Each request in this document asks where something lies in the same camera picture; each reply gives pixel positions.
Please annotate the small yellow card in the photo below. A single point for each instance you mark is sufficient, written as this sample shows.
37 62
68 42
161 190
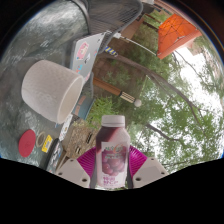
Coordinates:
47 144

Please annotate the flat round red coaster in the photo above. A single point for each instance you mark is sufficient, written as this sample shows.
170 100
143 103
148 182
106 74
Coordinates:
27 143

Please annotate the orange canopy tent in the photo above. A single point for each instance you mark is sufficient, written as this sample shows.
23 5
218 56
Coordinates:
176 33

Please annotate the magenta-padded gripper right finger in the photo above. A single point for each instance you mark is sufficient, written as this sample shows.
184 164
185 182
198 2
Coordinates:
136 161

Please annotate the silver laptop with stickers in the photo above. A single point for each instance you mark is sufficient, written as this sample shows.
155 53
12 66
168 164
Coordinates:
86 53

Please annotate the black laptop with stickers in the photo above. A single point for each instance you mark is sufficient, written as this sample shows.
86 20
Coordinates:
55 156

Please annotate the blue yellow striped bollard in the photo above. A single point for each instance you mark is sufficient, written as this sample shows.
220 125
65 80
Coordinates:
111 51

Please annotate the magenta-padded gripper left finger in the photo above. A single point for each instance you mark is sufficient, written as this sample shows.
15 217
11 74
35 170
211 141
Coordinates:
85 163

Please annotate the tape roll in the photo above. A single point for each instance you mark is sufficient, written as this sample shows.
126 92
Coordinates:
37 139

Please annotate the pink drink bottle white cap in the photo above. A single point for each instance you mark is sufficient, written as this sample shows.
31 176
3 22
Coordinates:
112 153

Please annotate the white textured cup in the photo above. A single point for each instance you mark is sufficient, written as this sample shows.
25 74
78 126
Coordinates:
46 88

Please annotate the globe-topped lamp post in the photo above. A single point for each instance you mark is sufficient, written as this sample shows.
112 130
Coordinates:
113 90

